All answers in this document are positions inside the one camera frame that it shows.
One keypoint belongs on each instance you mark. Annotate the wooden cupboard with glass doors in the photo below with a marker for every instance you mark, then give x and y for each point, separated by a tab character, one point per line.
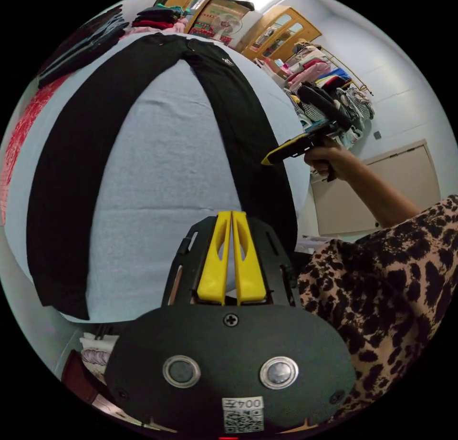
279	32

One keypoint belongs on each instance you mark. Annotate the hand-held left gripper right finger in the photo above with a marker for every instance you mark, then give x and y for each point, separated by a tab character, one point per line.
250	272

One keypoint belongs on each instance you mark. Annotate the bed with light blue sheet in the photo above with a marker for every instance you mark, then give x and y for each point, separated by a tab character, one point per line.
171	143

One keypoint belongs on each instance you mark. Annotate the person's body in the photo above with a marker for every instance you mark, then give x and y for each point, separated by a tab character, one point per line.
386	297

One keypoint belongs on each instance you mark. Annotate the standing fan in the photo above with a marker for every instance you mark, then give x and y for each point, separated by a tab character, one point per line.
226	26

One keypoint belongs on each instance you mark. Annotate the beige cabinet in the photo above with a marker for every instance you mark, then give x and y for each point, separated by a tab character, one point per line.
379	197

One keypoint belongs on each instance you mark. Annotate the person's right forearm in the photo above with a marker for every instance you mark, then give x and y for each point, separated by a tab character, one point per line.
379	193

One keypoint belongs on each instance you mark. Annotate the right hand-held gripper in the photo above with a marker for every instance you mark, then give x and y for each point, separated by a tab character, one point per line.
312	145

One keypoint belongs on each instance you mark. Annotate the pile of colourful clothes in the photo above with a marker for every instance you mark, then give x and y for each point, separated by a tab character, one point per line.
157	18

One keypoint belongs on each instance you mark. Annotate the black pants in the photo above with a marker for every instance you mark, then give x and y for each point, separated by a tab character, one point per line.
71	168

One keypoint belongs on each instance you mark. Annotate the pile of dark clothes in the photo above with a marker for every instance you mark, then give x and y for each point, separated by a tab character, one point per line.
82	50

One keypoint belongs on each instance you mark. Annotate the person's right hand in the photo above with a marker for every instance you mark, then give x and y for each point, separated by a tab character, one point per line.
323	159

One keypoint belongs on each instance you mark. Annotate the clothes rack with garments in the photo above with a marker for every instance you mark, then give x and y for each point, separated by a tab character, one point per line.
322	75

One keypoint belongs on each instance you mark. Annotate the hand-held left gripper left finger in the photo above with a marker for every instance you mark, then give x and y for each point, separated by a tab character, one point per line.
212	268

